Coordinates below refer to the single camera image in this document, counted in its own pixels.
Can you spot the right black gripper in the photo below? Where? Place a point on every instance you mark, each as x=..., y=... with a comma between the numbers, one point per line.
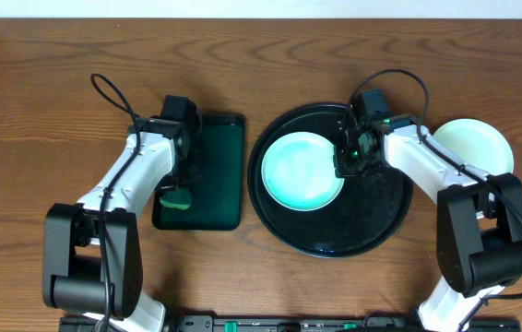
x=342, y=168

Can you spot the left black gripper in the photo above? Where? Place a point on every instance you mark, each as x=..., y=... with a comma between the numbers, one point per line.
x=185, y=174

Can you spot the green sponge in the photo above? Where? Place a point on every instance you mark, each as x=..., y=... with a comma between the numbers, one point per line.
x=180, y=198

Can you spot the pale green plate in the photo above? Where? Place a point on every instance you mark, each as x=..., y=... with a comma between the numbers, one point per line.
x=298, y=171
x=478, y=144

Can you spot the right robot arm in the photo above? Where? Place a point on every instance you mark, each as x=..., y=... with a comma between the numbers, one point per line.
x=479, y=216

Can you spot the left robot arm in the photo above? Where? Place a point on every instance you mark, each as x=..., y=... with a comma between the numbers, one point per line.
x=92, y=263

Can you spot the rectangular black water tray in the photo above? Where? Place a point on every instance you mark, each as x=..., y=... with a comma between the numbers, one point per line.
x=216, y=204

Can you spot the round black tray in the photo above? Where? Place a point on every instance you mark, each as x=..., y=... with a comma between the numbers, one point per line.
x=366, y=212

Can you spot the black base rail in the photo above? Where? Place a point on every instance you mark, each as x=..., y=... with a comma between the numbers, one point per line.
x=372, y=322

